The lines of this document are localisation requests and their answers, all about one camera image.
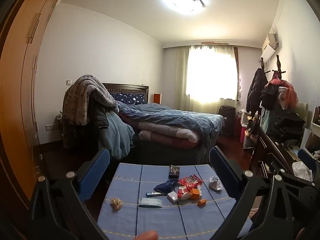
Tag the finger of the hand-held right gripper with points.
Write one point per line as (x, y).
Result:
(308, 158)
(297, 178)

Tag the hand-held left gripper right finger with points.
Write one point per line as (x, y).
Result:
(222, 172)

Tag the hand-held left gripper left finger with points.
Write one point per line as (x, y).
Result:
(95, 172)

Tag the white paper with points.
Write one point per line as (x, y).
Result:
(215, 183)

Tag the person's left hand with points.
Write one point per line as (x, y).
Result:
(147, 236)

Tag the white plastic bag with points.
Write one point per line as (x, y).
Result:
(302, 170)

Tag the white shelf unit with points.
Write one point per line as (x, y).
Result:
(312, 135)

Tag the red snack packet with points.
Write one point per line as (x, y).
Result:
(191, 180)

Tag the small orange box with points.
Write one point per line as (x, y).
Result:
(195, 193)

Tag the black folded clothes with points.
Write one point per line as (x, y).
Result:
(287, 127)

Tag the beige crumpled tissue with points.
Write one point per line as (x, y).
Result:
(116, 203)

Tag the dark wooden sideboard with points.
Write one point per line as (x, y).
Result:
(265, 152)

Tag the pink bin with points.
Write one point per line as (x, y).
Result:
(243, 135)

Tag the red white wrapper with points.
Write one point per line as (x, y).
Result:
(183, 192)

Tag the light blue blanket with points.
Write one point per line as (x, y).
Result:
(117, 135)

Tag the small black box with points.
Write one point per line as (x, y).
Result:
(174, 172)

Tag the red box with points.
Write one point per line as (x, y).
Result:
(238, 126)

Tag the black suitcase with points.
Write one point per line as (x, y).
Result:
(227, 120)

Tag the black handbag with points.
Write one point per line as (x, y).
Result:
(252, 127)

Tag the small white box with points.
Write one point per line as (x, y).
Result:
(173, 197)

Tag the dark wooden bed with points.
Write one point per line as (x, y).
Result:
(170, 155)

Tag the red folded quilt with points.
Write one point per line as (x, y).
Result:
(175, 143)

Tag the dark jacket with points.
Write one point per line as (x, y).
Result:
(98, 116)

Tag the teal bag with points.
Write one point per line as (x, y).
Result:
(266, 120)

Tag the dark blue wrapper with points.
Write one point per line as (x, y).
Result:
(165, 187)

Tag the clear storage container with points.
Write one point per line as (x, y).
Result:
(245, 117)

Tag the light blue mask pack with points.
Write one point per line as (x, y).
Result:
(150, 202)

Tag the small colourful packet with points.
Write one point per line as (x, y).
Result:
(153, 194)

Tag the pink grey folded quilt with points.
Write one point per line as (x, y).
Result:
(172, 132)

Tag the blue patterned duvet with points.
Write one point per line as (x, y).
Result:
(175, 117)

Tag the black garment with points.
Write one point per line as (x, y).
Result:
(268, 96)

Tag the grey fleece blanket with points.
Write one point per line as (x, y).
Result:
(82, 97)

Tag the blue striped tablecloth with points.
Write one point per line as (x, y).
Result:
(160, 222)

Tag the star print pillow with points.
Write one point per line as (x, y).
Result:
(130, 98)

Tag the dark hanging coat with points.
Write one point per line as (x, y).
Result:
(256, 87)

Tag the orange nightstand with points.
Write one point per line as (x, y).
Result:
(157, 98)

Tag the wooden coat rack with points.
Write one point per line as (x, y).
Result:
(262, 63)
(278, 63)

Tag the sheer cream curtain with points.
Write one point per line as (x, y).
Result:
(182, 80)

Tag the wooden wardrobe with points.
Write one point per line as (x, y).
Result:
(20, 105)

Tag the brown curtain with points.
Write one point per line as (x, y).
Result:
(235, 62)

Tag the white air conditioner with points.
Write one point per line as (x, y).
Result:
(268, 52)

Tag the wall socket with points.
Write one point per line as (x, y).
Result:
(49, 127)

